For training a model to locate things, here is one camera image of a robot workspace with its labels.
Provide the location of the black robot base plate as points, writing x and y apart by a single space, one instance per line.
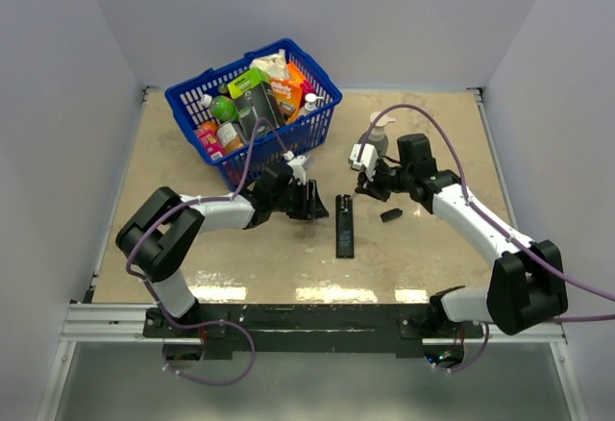
221 330

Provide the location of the pink snack packet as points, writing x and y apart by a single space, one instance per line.
207 136

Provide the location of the blue plastic shopping basket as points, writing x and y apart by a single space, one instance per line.
301 136

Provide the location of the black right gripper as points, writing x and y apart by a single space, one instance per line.
372 187

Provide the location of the green round bottle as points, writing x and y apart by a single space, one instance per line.
220 107

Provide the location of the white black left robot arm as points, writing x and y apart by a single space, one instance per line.
156 240

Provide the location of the white pump bottle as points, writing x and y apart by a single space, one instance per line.
310 104

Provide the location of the orange razor blade box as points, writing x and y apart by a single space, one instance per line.
289 97

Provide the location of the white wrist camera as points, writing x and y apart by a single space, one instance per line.
363 158
300 164

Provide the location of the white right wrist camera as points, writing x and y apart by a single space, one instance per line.
363 158

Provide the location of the orange labelled jar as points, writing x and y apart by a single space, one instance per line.
230 136

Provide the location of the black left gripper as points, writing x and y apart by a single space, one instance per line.
311 208

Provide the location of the black green razor box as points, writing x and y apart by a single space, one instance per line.
253 99

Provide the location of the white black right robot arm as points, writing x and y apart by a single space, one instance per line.
525 288

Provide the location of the beige crumpled bag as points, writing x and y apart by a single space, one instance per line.
274 65

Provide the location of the black remote control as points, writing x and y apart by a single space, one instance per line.
344 231

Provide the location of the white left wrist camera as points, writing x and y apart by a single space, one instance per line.
300 164

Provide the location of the black battery compartment cover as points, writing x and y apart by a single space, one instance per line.
391 215

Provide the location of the grey soap pump bottle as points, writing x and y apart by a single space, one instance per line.
378 137

